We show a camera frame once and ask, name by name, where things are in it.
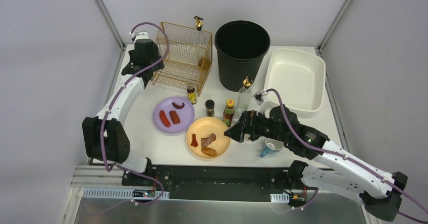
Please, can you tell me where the clear oil dispenser bottle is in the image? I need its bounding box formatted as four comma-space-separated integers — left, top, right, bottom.
236, 76, 253, 114

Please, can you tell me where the gold wire basket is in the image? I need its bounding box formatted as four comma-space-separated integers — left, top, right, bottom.
151, 22, 213, 95

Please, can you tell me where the brown oil dispenser bottle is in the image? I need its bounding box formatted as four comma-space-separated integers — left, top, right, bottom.
193, 16, 211, 70

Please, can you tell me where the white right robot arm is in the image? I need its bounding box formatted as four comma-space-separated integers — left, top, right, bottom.
224, 106, 407, 221

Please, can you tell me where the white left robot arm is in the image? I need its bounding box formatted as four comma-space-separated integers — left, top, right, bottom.
82, 36, 164, 173

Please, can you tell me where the blue mug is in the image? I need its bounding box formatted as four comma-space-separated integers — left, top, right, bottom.
259, 138, 284, 158

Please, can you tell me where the brown meat slice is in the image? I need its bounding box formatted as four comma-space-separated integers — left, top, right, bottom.
201, 133, 217, 148

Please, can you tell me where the orange fried patty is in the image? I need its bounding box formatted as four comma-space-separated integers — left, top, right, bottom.
201, 147, 217, 157

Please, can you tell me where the orange plate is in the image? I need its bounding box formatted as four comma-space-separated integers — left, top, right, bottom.
186, 117, 231, 160

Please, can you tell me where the small black spice jar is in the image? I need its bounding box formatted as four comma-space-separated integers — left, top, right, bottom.
205, 99, 215, 117

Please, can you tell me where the red chicken drumstick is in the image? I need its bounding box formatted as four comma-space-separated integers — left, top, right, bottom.
190, 134, 198, 147

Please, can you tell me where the small yellow label bottle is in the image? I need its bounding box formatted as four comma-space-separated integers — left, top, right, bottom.
186, 82, 197, 104

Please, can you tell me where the dark octopus tentacle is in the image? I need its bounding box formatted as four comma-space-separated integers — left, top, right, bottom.
172, 102, 185, 109

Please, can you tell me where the brown sausage piece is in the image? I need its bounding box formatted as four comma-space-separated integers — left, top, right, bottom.
169, 110, 181, 125

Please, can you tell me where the white square tub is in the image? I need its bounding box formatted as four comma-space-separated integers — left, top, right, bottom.
264, 48, 326, 115

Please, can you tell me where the purple plate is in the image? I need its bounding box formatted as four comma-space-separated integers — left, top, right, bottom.
152, 96, 195, 135

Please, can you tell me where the red sausage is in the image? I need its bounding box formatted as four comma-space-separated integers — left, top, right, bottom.
159, 110, 171, 128

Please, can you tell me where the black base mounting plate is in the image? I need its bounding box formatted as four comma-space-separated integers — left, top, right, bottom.
122, 164, 304, 202

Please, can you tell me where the black ribbed trash bin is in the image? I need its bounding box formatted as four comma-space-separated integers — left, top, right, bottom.
215, 20, 271, 92

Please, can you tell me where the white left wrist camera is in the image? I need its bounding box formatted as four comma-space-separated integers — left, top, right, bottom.
130, 31, 149, 42

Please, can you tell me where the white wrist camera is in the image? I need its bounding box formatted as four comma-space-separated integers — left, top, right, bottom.
130, 31, 149, 42
252, 90, 273, 115

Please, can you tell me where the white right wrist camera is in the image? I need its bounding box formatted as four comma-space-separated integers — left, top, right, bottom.
252, 90, 273, 115

